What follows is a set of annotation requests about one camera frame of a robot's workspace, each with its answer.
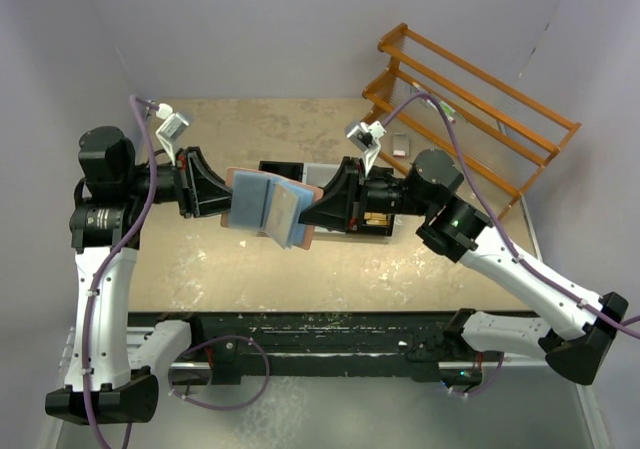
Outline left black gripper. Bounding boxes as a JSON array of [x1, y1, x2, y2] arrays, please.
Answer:
[[122, 145, 248, 217]]

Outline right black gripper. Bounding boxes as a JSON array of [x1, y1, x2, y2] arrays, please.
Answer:
[[297, 156, 434, 232]]

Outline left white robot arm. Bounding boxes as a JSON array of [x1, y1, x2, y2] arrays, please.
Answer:
[[45, 126, 231, 425]]

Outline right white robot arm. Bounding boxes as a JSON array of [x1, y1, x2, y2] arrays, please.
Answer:
[[299, 149, 628, 385]]

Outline white bin with black cards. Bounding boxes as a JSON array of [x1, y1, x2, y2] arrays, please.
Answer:
[[302, 163, 340, 188]]

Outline gold cards pile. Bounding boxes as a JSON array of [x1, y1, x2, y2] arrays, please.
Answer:
[[363, 212, 390, 227]]

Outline black bin with gold cards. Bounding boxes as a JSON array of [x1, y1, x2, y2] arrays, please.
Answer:
[[346, 186, 395, 237]]

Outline black bin with silver cards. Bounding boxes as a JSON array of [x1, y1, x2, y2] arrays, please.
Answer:
[[258, 161, 304, 182]]

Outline orange wooden rack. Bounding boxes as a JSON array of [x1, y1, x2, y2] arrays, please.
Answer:
[[362, 23, 581, 217]]

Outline markers on rack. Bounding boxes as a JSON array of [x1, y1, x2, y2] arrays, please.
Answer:
[[411, 82, 457, 124]]

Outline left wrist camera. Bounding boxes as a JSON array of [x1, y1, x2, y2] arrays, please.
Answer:
[[155, 109, 191, 165]]

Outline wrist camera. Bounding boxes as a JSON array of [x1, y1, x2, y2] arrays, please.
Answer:
[[155, 109, 191, 165], [345, 121, 386, 176]]

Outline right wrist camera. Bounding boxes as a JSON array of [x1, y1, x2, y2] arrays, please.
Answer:
[[345, 121, 386, 176]]

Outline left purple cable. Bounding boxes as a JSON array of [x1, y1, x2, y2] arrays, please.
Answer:
[[82, 94, 274, 449]]

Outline purple cable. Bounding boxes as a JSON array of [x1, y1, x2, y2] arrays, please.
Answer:
[[82, 94, 274, 449], [382, 91, 640, 400]]

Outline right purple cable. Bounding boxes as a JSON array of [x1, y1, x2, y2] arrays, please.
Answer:
[[382, 91, 640, 400]]

